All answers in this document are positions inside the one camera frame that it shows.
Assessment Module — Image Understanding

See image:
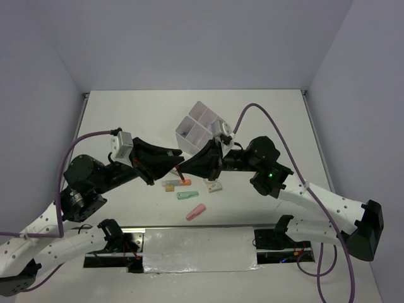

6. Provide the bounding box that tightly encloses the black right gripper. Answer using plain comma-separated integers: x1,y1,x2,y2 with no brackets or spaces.
177,136,259,180

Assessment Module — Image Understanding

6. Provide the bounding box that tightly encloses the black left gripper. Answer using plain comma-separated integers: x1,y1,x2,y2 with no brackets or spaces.
95,136,186,193

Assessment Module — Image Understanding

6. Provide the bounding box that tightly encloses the red pencil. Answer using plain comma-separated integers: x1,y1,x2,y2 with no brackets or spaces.
175,165,186,183

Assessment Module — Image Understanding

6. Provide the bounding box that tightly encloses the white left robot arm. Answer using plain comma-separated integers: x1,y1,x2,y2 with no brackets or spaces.
1,134,184,297

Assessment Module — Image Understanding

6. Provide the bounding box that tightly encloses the white six-compartment organizer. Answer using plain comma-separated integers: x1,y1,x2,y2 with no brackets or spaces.
175,101,224,155

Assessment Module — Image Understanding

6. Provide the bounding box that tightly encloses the orange highlighter with clear cap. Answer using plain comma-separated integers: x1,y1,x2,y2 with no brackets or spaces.
162,179,191,186

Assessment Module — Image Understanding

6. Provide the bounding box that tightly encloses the green highlighter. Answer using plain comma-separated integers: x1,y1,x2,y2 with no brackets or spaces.
177,191,199,200

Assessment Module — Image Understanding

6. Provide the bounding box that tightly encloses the pink highlighter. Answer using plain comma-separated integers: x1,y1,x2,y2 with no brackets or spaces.
186,203,206,221

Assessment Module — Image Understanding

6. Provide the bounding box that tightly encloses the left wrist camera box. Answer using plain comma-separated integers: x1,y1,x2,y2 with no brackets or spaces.
110,131,133,167

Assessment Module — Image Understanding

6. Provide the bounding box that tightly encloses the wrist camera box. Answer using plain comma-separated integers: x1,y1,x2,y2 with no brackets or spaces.
211,119,235,157
110,131,133,167

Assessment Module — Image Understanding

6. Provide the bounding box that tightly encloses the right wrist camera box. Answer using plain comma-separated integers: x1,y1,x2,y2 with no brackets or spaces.
211,119,235,157

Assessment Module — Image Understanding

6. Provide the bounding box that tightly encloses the metal table rail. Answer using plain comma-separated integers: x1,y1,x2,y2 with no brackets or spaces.
121,223,276,232

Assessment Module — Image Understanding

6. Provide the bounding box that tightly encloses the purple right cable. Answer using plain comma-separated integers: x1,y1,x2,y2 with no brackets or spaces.
232,103,354,303

